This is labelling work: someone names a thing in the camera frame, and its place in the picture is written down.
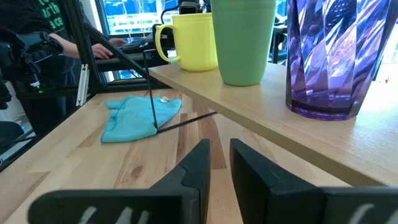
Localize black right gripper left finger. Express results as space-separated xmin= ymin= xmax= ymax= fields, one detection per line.
xmin=150 ymin=138 xmax=211 ymax=224

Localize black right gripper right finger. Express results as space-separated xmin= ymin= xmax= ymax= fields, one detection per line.
xmin=229 ymin=139 xmax=324 ymax=224

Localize yellow mug with handle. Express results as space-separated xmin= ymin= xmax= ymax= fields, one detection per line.
xmin=154 ymin=12 xmax=219 ymax=73

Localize green plastic cup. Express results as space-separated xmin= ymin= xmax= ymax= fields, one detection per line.
xmin=210 ymin=0 xmax=277 ymax=87

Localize purple faceted tumbler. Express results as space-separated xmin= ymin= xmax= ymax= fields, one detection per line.
xmin=285 ymin=0 xmax=398 ymax=121

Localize teal microfibre cloth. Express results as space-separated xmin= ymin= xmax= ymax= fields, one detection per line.
xmin=100 ymin=95 xmax=183 ymax=144

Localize black keyboard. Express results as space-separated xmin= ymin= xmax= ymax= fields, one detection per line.
xmin=119 ymin=37 xmax=156 ymax=54

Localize person's hand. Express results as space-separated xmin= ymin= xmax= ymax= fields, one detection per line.
xmin=108 ymin=37 xmax=127 ymax=47
xmin=91 ymin=43 xmax=114 ymax=60

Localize person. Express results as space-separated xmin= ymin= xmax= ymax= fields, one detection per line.
xmin=0 ymin=0 xmax=94 ymax=134

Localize aluminium profile rail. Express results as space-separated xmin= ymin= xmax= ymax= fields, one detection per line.
xmin=76 ymin=64 xmax=90 ymax=106

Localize black rig frame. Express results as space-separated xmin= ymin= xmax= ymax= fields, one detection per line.
xmin=60 ymin=0 xmax=162 ymax=94

